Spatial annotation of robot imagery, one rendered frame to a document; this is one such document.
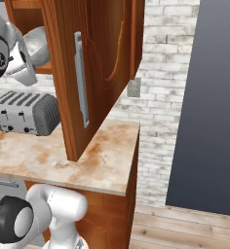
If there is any grey appliance front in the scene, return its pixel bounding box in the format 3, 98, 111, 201
0, 172, 46, 248

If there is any wooden wall cabinet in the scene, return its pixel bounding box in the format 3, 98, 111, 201
4, 0, 146, 81

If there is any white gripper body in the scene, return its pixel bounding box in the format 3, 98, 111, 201
3, 33, 39, 88

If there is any wooden cabinet door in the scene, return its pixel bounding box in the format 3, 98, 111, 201
41, 0, 134, 162

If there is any grey cabinet door handle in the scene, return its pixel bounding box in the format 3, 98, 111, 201
73, 30, 91, 130

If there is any grey round bowl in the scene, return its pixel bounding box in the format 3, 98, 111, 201
23, 26, 52, 68

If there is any grey appliance handle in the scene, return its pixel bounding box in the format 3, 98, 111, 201
0, 179, 20, 189

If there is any silver four-slot toaster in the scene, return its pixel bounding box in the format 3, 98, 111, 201
0, 89, 62, 137

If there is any wooden base cabinet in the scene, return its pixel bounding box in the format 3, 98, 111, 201
23, 128, 141, 249

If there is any grey wall socket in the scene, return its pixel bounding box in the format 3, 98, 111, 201
126, 77, 142, 99

